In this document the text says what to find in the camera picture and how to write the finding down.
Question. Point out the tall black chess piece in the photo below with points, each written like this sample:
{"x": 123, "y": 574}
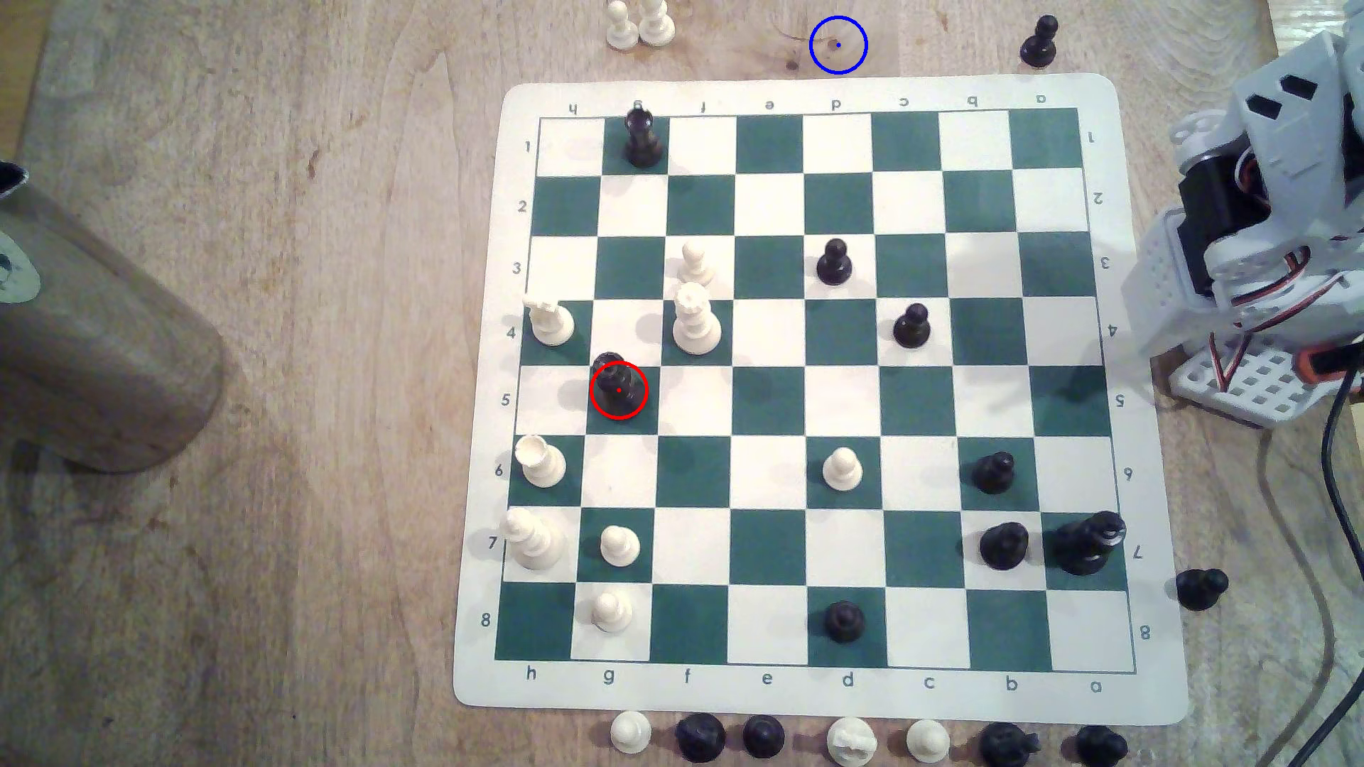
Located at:
{"x": 617, "y": 386}

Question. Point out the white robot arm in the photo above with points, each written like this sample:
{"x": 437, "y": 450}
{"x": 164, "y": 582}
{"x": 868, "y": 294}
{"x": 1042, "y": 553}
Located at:
{"x": 1295, "y": 138}

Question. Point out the white chess rook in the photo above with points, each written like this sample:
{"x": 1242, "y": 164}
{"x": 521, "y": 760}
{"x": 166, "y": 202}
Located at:
{"x": 541, "y": 461}
{"x": 696, "y": 320}

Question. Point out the green white chess mat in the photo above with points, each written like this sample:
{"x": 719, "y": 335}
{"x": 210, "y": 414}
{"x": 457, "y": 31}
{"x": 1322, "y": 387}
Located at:
{"x": 767, "y": 403}

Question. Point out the white chess pawn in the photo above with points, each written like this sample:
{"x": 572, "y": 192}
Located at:
{"x": 621, "y": 29}
{"x": 927, "y": 740}
{"x": 842, "y": 469}
{"x": 630, "y": 732}
{"x": 612, "y": 611}
{"x": 696, "y": 264}
{"x": 619, "y": 545}

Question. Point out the black chess pawn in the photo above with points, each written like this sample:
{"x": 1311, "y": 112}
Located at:
{"x": 763, "y": 736}
{"x": 911, "y": 326}
{"x": 1101, "y": 746}
{"x": 845, "y": 621}
{"x": 834, "y": 262}
{"x": 1039, "y": 43}
{"x": 994, "y": 473}
{"x": 1202, "y": 588}

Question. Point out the white chess king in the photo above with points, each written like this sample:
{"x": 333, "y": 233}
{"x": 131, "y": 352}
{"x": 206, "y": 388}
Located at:
{"x": 532, "y": 539}

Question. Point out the black chess rook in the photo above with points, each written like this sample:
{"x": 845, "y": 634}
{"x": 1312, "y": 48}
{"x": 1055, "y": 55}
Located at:
{"x": 643, "y": 138}

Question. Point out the white chess knight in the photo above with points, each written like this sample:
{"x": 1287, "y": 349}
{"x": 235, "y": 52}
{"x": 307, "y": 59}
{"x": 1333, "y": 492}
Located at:
{"x": 852, "y": 741}

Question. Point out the black chess king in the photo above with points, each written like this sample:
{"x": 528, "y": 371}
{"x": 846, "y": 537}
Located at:
{"x": 1087, "y": 543}

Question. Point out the black chess knight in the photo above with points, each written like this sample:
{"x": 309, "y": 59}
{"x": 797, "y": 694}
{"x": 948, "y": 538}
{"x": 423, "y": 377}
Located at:
{"x": 1007, "y": 745}

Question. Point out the black pawn on b7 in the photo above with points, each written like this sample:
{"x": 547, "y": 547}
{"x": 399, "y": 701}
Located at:
{"x": 1003, "y": 545}

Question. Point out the white perforated base plate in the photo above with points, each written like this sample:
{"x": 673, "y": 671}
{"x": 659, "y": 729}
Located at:
{"x": 1263, "y": 386}

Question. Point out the brown cylindrical post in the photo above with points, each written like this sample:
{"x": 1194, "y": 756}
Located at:
{"x": 96, "y": 352}

